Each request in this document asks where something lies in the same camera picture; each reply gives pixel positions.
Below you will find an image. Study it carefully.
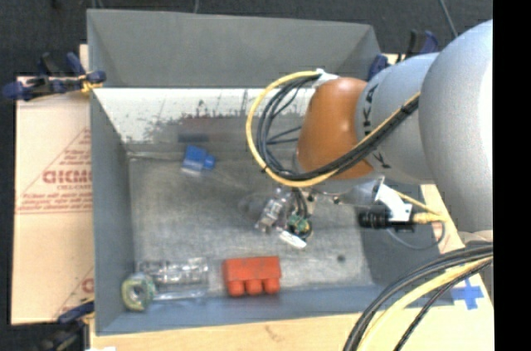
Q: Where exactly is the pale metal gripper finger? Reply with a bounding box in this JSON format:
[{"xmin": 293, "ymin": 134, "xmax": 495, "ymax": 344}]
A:
[
  {"xmin": 254, "ymin": 198, "xmax": 288, "ymax": 235},
  {"xmin": 239, "ymin": 188, "xmax": 291, "ymax": 218}
]

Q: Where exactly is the red toy block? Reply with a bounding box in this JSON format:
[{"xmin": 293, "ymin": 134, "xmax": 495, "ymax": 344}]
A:
[{"xmin": 221, "ymin": 256, "xmax": 283, "ymax": 298}]

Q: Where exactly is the blue spray bottle head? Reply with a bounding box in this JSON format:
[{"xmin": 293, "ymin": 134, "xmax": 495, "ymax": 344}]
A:
[{"xmin": 179, "ymin": 144, "xmax": 218, "ymax": 178}]

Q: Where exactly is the grey metal bin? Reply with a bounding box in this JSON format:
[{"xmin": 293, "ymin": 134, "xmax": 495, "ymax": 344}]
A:
[{"xmin": 85, "ymin": 8, "xmax": 431, "ymax": 336}]

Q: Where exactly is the brown cardboard board red print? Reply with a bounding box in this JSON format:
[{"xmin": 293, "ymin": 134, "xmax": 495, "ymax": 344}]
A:
[{"xmin": 9, "ymin": 76, "xmax": 97, "ymax": 326}]

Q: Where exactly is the black cylinder on white bracket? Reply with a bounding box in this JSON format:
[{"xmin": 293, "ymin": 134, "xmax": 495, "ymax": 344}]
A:
[{"xmin": 357, "ymin": 183, "xmax": 417, "ymax": 233}]

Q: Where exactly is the green and yellow ring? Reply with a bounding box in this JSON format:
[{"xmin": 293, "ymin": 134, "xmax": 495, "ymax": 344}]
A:
[{"xmin": 120, "ymin": 273, "xmax": 158, "ymax": 313}]

